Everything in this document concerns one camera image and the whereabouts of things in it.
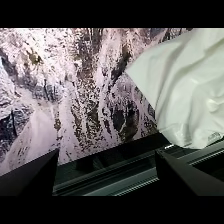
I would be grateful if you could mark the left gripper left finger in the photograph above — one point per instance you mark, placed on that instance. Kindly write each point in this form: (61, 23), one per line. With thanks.
(31, 178)

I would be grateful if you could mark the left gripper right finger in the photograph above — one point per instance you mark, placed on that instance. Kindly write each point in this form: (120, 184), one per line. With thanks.
(186, 178)

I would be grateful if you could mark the white T-shirt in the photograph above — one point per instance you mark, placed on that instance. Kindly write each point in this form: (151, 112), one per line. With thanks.
(186, 83)

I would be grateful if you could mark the silver frame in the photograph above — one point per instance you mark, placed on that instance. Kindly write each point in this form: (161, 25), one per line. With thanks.
(133, 175)

